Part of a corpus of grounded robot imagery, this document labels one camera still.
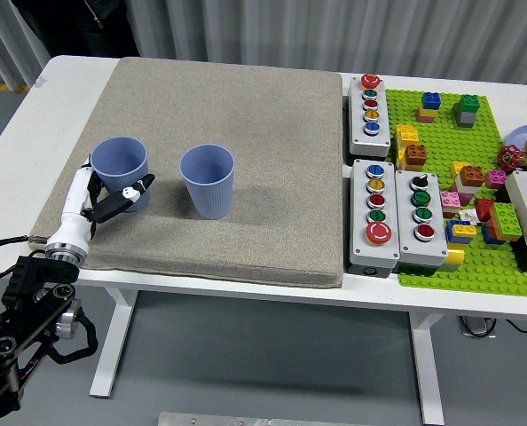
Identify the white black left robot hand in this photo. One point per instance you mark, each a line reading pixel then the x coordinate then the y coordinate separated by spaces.
pixel 75 208

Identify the blue ribbed plastic cup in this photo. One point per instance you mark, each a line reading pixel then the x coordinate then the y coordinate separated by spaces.
pixel 208 182
pixel 121 164

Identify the white table leg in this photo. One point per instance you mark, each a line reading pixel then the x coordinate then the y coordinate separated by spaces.
pixel 427 368
pixel 112 337

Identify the grey-brown fabric mat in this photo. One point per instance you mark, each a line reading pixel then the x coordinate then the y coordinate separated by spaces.
pixel 246 177

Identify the person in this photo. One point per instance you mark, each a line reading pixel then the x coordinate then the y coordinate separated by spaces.
pixel 77 26

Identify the grey box with emergency stop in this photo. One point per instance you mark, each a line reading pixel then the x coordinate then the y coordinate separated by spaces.
pixel 375 248

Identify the grey five-button control box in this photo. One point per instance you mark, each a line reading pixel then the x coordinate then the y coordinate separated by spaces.
pixel 371 133

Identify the brown toy brick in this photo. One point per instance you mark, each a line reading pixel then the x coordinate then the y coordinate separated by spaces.
pixel 415 154
pixel 472 175

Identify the pink toy brick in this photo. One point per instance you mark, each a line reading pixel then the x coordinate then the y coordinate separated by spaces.
pixel 450 199
pixel 425 117

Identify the blue toy brick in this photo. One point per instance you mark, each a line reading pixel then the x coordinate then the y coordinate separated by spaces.
pixel 431 100

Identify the yellow round toy brick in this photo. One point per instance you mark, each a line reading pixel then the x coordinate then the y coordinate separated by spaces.
pixel 452 256

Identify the blue and yellow brick stack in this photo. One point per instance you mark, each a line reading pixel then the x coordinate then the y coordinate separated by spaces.
pixel 458 231

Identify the grey toy brick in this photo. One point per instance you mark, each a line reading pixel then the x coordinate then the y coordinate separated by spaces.
pixel 464 116

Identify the red toy brick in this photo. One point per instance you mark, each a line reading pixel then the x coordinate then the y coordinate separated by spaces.
pixel 484 208

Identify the grey power adapter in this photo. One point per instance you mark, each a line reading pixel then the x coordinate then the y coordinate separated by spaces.
pixel 476 327

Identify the green studded baseplate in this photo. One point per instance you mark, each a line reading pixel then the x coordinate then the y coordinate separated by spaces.
pixel 490 275

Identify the magenta toy brick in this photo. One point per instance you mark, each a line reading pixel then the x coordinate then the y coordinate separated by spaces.
pixel 495 178

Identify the large green toy brick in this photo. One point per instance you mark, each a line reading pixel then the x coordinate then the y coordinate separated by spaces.
pixel 505 218

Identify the red valve handwheel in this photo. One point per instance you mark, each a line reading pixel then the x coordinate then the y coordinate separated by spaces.
pixel 508 158

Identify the light blue plate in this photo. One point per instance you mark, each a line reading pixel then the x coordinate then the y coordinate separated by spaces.
pixel 520 134

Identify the grey box with selector switch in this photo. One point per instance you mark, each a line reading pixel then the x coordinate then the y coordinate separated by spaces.
pixel 421 248

